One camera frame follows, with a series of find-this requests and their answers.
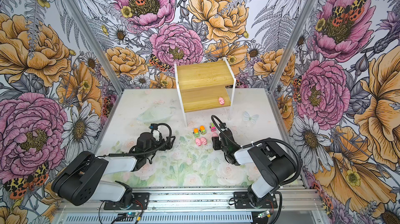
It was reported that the green orange mixer truck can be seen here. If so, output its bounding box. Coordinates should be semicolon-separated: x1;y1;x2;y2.
200;126;207;134
193;128;200;138

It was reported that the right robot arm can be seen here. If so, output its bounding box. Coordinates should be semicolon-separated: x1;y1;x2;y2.
212;123;303;207

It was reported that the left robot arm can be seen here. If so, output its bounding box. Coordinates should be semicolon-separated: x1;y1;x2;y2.
51;123;176;209

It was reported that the two-tier bamboo white shelf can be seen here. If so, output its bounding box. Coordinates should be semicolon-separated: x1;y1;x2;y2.
174;57;236;126

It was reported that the pink green toy truck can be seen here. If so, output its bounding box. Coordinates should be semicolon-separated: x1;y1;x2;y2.
209;123;217;132

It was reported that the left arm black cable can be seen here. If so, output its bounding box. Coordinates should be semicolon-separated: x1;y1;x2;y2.
106;122;173;157

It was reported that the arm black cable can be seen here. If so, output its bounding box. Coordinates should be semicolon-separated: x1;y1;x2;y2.
210;115;303;185
106;122;173;157

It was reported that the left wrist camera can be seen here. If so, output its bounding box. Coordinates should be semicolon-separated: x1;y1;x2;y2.
149;124;158;130

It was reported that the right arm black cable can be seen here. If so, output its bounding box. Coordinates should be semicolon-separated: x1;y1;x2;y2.
210;115;303;185

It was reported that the aluminium front rail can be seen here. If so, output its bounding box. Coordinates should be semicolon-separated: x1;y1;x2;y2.
59;188;324;214

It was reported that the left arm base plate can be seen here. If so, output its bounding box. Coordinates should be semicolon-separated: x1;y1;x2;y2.
104;192;150;210

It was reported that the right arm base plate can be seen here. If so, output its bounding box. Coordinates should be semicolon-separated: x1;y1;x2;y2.
229;191;278;209

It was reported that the left aluminium corner post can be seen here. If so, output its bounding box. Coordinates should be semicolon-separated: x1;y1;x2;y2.
62;0;124;96

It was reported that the aluminium corner post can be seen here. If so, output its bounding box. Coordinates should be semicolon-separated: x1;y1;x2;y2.
62;0;124;96
268;0;318;93

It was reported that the right aluminium corner post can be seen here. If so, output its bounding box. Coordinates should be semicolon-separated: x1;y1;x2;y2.
268;0;318;93

